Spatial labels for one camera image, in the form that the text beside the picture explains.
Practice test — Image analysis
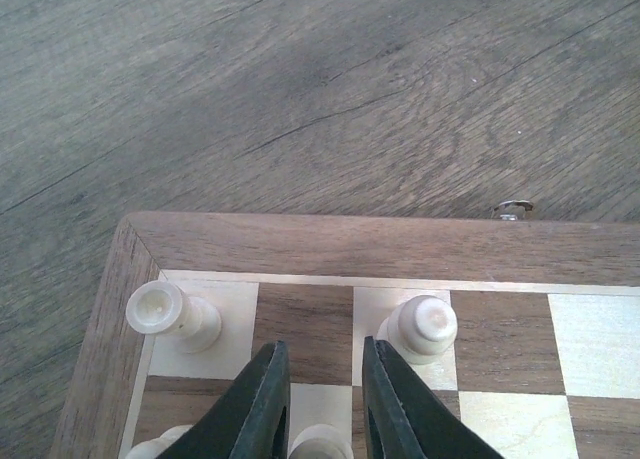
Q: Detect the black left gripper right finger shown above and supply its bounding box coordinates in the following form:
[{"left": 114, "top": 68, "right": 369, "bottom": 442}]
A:
[{"left": 362, "top": 336, "right": 500, "bottom": 459}]

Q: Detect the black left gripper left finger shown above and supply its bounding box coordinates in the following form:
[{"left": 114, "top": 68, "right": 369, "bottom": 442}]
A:
[{"left": 162, "top": 341, "right": 290, "bottom": 458}]

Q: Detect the light wooden chess pawn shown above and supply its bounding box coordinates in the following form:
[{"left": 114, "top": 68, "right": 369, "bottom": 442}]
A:
[
  {"left": 125, "top": 424, "right": 192, "bottom": 459},
  {"left": 289, "top": 424, "right": 354, "bottom": 459},
  {"left": 376, "top": 295, "right": 458, "bottom": 365}
]

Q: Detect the light wooden chess rook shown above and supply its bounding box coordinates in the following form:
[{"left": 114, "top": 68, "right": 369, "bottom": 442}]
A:
[{"left": 125, "top": 280, "right": 222, "bottom": 354}]

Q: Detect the wooden chess board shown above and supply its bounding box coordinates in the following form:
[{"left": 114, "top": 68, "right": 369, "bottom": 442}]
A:
[{"left": 50, "top": 212, "right": 639, "bottom": 458}]

